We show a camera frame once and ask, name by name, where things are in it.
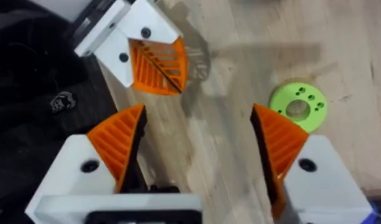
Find green disc with holes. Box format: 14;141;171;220
268;82;329;134

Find black fabric with pale emblem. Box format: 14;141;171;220
0;0;118;224

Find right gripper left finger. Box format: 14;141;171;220
37;104;154;195

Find blue electric screwdriver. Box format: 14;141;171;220
368;198;381;224

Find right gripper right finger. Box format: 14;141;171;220
250;103;374;224

